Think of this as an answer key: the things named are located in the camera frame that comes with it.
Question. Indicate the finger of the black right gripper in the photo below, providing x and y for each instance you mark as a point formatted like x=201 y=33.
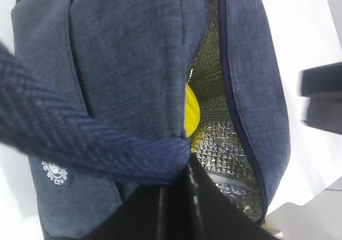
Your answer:
x=324 y=113
x=322 y=79

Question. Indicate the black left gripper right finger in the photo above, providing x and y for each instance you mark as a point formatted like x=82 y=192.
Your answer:
x=213 y=216

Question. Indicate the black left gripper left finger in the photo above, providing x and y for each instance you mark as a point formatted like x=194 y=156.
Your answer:
x=151 y=212

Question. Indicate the yellow lemon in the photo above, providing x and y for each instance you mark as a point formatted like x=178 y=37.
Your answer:
x=192 y=112

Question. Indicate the dark blue lunch bag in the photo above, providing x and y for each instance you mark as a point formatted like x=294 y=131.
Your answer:
x=94 y=95

